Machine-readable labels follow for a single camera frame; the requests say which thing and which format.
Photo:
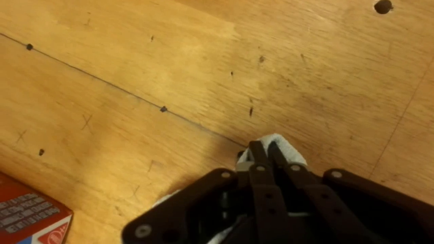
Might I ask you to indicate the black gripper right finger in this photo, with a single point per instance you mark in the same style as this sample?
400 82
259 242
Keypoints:
361 211

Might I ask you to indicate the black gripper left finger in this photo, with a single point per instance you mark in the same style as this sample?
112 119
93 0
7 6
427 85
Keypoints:
203 211

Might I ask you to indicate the white cloth rag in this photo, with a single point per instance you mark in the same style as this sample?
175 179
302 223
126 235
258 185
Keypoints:
289 150

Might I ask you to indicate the blue snack pack cardboard box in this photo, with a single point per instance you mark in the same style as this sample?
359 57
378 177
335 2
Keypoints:
31 216

